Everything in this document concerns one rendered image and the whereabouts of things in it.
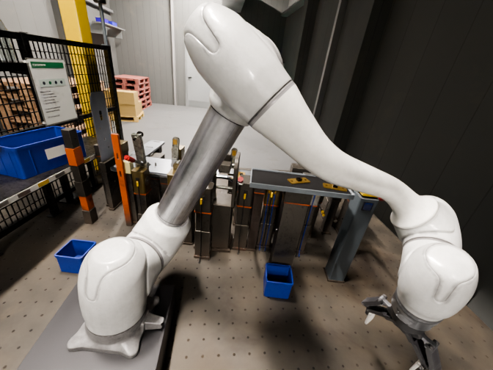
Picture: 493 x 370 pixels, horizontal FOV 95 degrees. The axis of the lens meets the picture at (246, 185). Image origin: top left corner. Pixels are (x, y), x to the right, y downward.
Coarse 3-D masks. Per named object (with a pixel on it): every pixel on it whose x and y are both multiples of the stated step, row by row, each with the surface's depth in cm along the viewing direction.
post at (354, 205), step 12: (348, 204) 92; (360, 204) 84; (348, 216) 90; (360, 216) 86; (348, 228) 89; (360, 228) 89; (336, 240) 99; (348, 240) 92; (360, 240) 91; (336, 252) 98; (348, 252) 94; (336, 264) 98; (348, 264) 98; (336, 276) 101
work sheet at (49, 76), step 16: (32, 64) 104; (48, 64) 112; (64, 64) 121; (32, 80) 105; (48, 80) 113; (64, 80) 122; (48, 96) 114; (64, 96) 123; (48, 112) 115; (64, 112) 124
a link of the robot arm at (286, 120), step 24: (288, 96) 34; (264, 120) 35; (288, 120) 35; (312, 120) 36; (288, 144) 37; (312, 144) 36; (312, 168) 39; (336, 168) 38; (360, 168) 41; (384, 192) 47; (408, 192) 49; (408, 216) 51; (432, 216) 48; (408, 240) 51; (456, 240) 47
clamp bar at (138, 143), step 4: (140, 132) 100; (132, 136) 97; (136, 136) 97; (140, 136) 98; (132, 140) 99; (136, 140) 98; (140, 140) 98; (136, 144) 99; (140, 144) 99; (136, 148) 101; (140, 148) 101; (144, 148) 103; (136, 152) 102; (140, 152) 102; (144, 152) 103; (136, 156) 103; (140, 156) 103; (144, 156) 104; (140, 160) 104; (144, 160) 104; (144, 164) 106
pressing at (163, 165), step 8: (152, 160) 128; (160, 160) 129; (168, 160) 130; (176, 160) 131; (112, 168) 113; (152, 168) 118; (160, 168) 119; (168, 168) 120; (232, 168) 130; (160, 176) 113; (216, 176) 118; (224, 176) 118; (232, 176) 120
